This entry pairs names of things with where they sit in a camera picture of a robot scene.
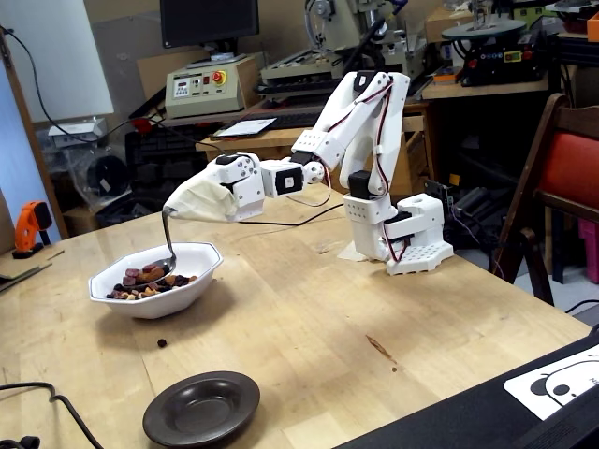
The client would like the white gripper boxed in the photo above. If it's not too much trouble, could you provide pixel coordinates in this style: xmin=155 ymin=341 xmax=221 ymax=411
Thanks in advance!
xmin=163 ymin=152 xmax=267 ymax=224

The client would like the bent metal spoon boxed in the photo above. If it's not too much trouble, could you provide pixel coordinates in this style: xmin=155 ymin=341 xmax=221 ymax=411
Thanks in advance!
xmin=122 ymin=208 xmax=179 ymax=287

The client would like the small trail mix portion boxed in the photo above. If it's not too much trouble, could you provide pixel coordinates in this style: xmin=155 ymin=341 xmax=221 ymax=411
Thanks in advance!
xmin=123 ymin=264 xmax=172 ymax=285

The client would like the white octagonal bowl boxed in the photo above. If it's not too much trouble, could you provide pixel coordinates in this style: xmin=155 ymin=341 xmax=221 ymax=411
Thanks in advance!
xmin=87 ymin=241 xmax=225 ymax=321

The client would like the brown round plate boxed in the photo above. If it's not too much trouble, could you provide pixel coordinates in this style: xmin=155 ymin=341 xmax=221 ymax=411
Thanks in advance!
xmin=141 ymin=369 xmax=262 ymax=448

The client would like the white paper sheet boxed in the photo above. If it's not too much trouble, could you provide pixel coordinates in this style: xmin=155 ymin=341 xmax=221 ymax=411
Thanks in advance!
xmin=209 ymin=117 xmax=278 ymax=141

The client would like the black slotted storage bin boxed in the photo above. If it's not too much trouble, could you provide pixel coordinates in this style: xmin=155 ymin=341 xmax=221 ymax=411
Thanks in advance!
xmin=124 ymin=124 xmax=219 ymax=203

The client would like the wooden workbench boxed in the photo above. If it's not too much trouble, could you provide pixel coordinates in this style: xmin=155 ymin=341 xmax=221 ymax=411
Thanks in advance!
xmin=195 ymin=109 xmax=431 ymax=200

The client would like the beige control box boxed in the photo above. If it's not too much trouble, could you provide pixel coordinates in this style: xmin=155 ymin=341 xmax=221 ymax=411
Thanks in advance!
xmin=164 ymin=51 xmax=266 ymax=121

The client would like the black keyboard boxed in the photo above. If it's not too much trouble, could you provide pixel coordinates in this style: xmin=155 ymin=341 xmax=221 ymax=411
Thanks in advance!
xmin=261 ymin=106 xmax=329 ymax=132

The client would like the plastic bag with spool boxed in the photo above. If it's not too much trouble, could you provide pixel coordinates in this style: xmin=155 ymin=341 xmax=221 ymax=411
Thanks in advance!
xmin=60 ymin=139 xmax=135 ymax=210

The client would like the trail mix pile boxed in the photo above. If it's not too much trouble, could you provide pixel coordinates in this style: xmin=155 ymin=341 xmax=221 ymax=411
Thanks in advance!
xmin=105 ymin=273 xmax=198 ymax=301

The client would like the translucent white plastic wedge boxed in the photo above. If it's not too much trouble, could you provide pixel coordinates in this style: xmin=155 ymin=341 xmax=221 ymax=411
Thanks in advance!
xmin=336 ymin=241 xmax=373 ymax=263

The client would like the black computer monitor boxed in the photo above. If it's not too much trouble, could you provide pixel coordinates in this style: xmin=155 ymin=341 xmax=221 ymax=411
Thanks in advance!
xmin=158 ymin=0 xmax=261 ymax=65

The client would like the orange and black tool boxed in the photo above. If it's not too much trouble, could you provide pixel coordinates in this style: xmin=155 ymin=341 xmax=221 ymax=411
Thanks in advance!
xmin=10 ymin=200 xmax=54 ymax=260

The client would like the beige milling machine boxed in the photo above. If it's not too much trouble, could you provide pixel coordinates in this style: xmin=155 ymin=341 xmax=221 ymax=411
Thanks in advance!
xmin=255 ymin=0 xmax=439 ymax=107

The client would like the small motor driver board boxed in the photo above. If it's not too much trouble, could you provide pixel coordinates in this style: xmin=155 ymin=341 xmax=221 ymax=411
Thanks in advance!
xmin=423 ymin=179 xmax=456 ymax=210

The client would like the white foam board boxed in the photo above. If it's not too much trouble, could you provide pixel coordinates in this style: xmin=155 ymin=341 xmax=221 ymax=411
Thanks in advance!
xmin=0 ymin=0 xmax=116 ymax=125

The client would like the flat metal file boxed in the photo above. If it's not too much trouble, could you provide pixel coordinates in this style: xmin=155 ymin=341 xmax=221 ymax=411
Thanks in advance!
xmin=0 ymin=261 xmax=54 ymax=295

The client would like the brown cardboard box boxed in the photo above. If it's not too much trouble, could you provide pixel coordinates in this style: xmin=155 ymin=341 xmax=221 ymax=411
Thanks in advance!
xmin=423 ymin=5 xmax=475 ymax=44

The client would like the wooden shelf board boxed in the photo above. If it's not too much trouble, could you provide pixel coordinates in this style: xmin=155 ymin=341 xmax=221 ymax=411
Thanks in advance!
xmin=420 ymin=69 xmax=565 ymax=102

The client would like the black machine green disc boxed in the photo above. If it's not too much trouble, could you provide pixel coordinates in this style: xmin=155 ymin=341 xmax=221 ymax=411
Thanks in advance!
xmin=441 ymin=18 xmax=549 ymax=88

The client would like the wooden chair red cushion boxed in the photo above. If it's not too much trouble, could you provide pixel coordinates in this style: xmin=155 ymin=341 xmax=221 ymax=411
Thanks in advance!
xmin=488 ymin=92 xmax=599 ymax=308

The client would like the white panda sticker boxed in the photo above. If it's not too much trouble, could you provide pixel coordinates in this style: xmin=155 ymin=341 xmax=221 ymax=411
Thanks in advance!
xmin=503 ymin=344 xmax=599 ymax=422

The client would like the pink plastic bin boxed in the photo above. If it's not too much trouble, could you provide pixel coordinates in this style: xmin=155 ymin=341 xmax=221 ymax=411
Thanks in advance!
xmin=577 ymin=217 xmax=599 ymax=285

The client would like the brown wooden post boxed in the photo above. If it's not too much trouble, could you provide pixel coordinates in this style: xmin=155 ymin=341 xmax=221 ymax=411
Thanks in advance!
xmin=0 ymin=27 xmax=70 ymax=240

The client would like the thin black hanging cable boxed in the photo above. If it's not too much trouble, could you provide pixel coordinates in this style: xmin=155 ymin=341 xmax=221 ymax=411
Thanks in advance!
xmin=0 ymin=23 xmax=141 ymax=141

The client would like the black cable tangle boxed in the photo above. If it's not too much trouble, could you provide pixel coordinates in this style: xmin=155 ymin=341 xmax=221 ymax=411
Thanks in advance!
xmin=442 ymin=184 xmax=504 ymax=252

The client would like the long black cable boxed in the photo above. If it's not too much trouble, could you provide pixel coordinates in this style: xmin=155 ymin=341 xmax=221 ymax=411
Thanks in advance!
xmin=0 ymin=381 xmax=105 ymax=449

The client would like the black cable plug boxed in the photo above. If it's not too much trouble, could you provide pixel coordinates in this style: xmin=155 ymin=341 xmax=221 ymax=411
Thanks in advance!
xmin=0 ymin=434 xmax=42 ymax=449

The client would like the black floor cable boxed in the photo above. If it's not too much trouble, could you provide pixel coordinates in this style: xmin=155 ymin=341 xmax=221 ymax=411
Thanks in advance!
xmin=563 ymin=297 xmax=599 ymax=315

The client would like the black metal frame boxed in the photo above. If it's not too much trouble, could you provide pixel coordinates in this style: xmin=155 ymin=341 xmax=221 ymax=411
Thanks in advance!
xmin=547 ymin=32 xmax=599 ymax=66

